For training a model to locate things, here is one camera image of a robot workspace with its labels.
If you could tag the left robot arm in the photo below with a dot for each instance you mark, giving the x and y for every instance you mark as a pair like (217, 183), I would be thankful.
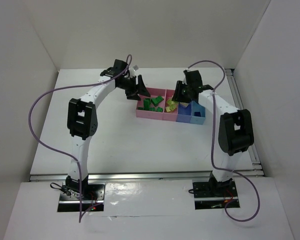
(82, 120)

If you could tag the lime green square lego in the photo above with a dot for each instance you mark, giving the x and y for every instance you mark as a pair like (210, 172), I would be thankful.
(171, 108)

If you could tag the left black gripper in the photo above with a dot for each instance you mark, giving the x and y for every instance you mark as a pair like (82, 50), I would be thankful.
(134, 88)

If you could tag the lime green lego brick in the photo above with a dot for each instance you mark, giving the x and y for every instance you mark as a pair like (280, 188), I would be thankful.
(170, 102)

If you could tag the aluminium rail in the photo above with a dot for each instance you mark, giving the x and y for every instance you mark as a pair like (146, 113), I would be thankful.
(127, 176)
(245, 143)

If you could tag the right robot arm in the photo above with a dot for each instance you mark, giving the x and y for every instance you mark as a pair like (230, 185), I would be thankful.
(232, 131)

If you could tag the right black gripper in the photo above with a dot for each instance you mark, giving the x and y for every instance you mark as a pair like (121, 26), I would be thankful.
(182, 91)

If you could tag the pink and blue sorting tray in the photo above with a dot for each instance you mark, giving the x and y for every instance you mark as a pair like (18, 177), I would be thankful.
(160, 106)

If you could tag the dark green lego brick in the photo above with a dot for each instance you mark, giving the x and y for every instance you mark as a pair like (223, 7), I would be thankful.
(147, 104)

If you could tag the aluminium rail front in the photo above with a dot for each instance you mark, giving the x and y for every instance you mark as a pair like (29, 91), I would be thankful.
(127, 176)

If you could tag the dark green square lego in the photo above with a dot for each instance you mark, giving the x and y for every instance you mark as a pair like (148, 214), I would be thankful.
(156, 100)

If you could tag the beige lego brick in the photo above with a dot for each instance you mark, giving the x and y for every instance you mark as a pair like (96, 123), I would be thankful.
(184, 104)

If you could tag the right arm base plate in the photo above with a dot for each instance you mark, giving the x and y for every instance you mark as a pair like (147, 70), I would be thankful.
(207, 199)

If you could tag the aluminium rail right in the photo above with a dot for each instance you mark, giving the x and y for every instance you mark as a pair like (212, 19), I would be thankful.
(245, 143)

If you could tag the dark green long lego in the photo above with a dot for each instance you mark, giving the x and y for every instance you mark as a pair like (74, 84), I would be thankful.
(159, 109)

